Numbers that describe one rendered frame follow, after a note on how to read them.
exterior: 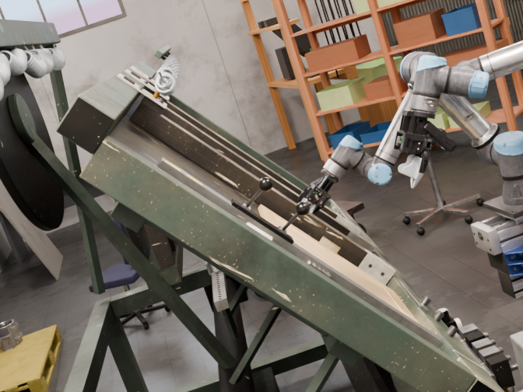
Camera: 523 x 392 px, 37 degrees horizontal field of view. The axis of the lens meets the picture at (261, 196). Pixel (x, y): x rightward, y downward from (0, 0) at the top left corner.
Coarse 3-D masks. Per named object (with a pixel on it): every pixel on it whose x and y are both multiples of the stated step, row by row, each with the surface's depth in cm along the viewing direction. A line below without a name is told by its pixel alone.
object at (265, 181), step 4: (260, 180) 205; (264, 180) 205; (268, 180) 205; (260, 184) 205; (264, 184) 204; (268, 184) 204; (272, 184) 206; (260, 188) 206; (264, 188) 205; (268, 188) 205; (256, 192) 208; (260, 192) 208; (256, 196) 209; (252, 200) 210; (244, 204) 211; (248, 204) 211; (248, 208) 211
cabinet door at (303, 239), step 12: (264, 216) 246; (276, 216) 258; (288, 228) 253; (300, 240) 246; (312, 240) 260; (312, 252) 239; (324, 252) 255; (336, 264) 247; (348, 264) 263; (348, 276) 241; (360, 276) 257; (372, 288) 250; (384, 288) 266; (384, 300) 243; (396, 300) 256; (408, 312) 249
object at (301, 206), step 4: (300, 204) 207; (304, 204) 207; (296, 208) 208; (300, 208) 207; (304, 208) 207; (308, 208) 207; (300, 212) 207; (304, 212) 207; (308, 212) 208; (296, 216) 210; (292, 220) 211; (288, 224) 212; (280, 228) 213; (284, 228) 213; (284, 232) 214
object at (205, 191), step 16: (160, 160) 207; (176, 176) 206; (208, 192) 208; (224, 208) 209; (256, 224) 211; (272, 240) 212; (304, 256) 214; (336, 272) 217; (352, 288) 217; (384, 304) 219; (400, 320) 220; (432, 336) 222
